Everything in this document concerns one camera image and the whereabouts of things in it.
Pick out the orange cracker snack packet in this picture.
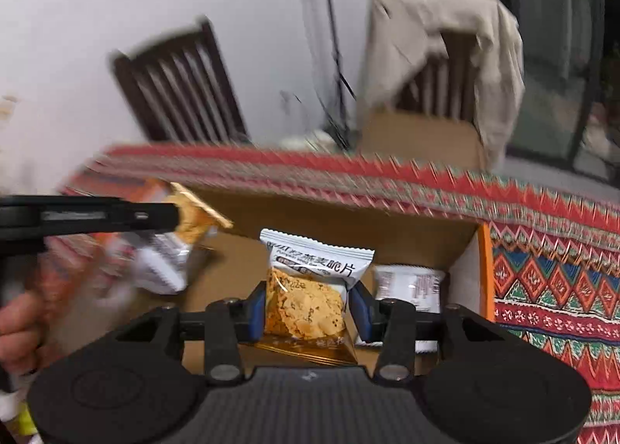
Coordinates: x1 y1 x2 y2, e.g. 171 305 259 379
259 228 376 367

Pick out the beige jacket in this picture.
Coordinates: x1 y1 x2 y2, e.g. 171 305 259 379
358 0 526 169

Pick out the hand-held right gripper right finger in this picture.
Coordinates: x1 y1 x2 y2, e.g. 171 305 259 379
350 282 505 385

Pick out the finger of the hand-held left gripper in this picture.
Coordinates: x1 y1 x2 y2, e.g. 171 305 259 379
0 196 180 239

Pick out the white silver snack packet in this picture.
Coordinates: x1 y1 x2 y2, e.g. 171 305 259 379
356 264 447 354

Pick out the orange and white snack packet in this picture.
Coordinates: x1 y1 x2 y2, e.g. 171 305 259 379
102 180 233 297

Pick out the plain brown cardboard box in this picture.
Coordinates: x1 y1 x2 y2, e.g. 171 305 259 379
361 107 487 171

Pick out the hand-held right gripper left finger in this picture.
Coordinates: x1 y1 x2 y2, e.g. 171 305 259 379
116 282 267 387

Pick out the person's left hand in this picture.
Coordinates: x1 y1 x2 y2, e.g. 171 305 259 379
0 291 47 374

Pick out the glass door wardrobe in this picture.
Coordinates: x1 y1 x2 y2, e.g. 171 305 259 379
402 0 620 183

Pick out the dark wooden slatted chair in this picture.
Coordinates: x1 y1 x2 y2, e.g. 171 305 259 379
110 18 250 145

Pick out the orange printed cardboard box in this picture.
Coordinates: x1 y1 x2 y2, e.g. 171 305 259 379
179 185 497 377

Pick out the lime green snack packet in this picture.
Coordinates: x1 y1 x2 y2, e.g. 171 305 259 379
12 400 40 437

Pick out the black light stand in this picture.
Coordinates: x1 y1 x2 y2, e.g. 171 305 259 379
291 0 359 149

